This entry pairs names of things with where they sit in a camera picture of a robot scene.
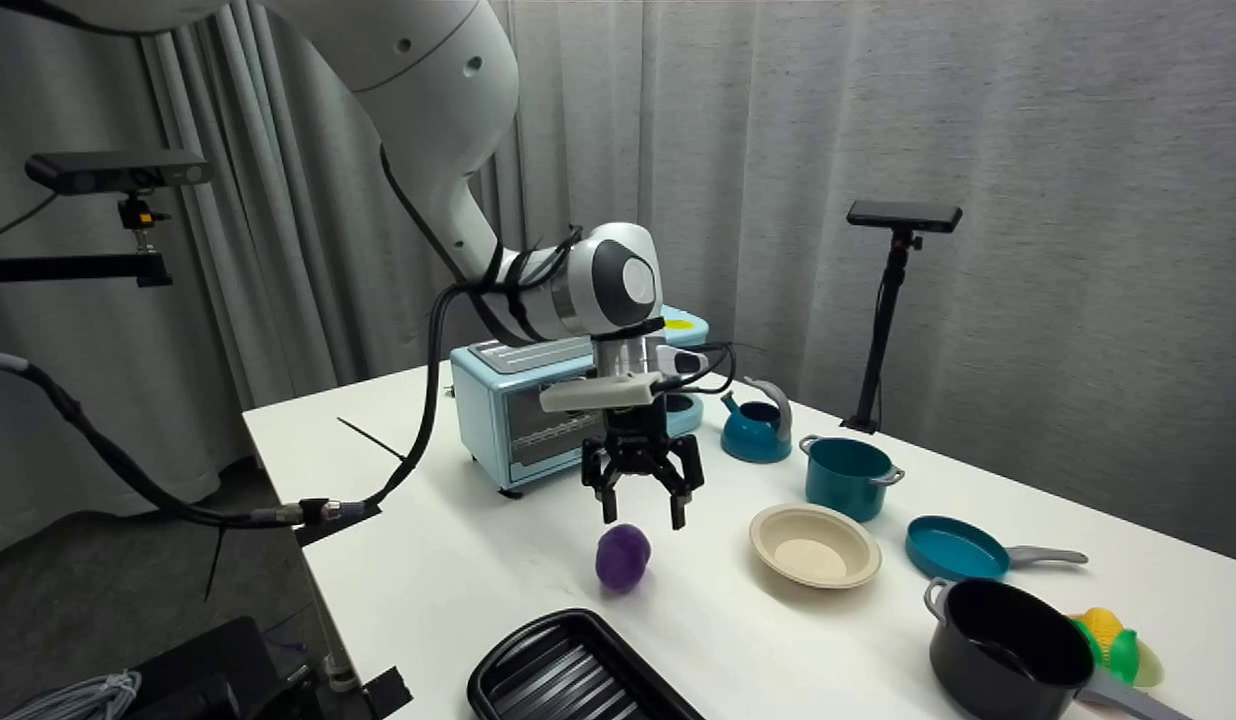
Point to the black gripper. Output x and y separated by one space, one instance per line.
642 442

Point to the teal toy frying pan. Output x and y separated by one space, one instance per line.
959 551

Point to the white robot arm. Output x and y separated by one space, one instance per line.
442 84

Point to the black baking tray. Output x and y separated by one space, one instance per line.
570 667

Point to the left camera on mount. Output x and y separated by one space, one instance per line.
132 178

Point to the black saucepan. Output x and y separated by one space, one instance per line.
1000 655

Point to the right camera on stand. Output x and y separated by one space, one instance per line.
907 227

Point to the teal toy pot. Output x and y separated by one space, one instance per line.
850 474

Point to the beige bowl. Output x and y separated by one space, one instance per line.
812 544

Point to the purple toy eggplant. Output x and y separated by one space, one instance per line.
621 558

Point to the teal toy kettle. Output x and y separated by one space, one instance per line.
757 429

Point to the yellow green toy vegetable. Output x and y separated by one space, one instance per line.
1117 649

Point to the light blue toaster oven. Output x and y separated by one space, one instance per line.
530 410

